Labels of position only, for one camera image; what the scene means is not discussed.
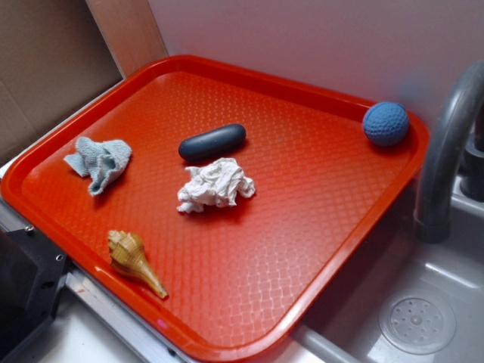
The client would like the grey toy faucet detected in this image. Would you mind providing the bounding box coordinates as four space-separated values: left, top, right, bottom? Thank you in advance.
414 60 483 244

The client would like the round sink drain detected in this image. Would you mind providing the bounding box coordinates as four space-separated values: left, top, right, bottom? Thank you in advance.
378 290 456 355

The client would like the light blue crumpled cloth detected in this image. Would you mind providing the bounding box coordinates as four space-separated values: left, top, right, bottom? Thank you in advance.
64 137 132 197

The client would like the black faucet knob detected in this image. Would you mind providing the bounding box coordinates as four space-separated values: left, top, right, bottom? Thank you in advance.
461 123 483 202

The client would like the tan spiral seashell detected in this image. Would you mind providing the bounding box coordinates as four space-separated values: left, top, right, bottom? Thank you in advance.
107 230 169 299

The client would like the dark green plastic pickle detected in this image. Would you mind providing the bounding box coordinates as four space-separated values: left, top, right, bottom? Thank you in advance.
178 124 247 162

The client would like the white crumpled paper towel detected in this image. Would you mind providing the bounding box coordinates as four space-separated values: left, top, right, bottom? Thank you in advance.
177 157 256 214

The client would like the red plastic tray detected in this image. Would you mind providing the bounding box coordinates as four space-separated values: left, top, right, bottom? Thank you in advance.
1 56 429 362

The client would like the black metal bracket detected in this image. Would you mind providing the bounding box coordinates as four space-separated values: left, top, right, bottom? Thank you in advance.
1 225 70 362

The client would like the grey plastic sink basin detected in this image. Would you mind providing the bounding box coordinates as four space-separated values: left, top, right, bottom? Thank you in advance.
292 187 483 362

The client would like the brown cardboard panel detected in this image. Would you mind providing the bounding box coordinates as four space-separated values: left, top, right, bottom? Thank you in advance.
1 1 121 164

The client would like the blue dimpled ball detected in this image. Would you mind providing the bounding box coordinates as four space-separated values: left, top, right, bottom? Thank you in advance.
362 102 410 147

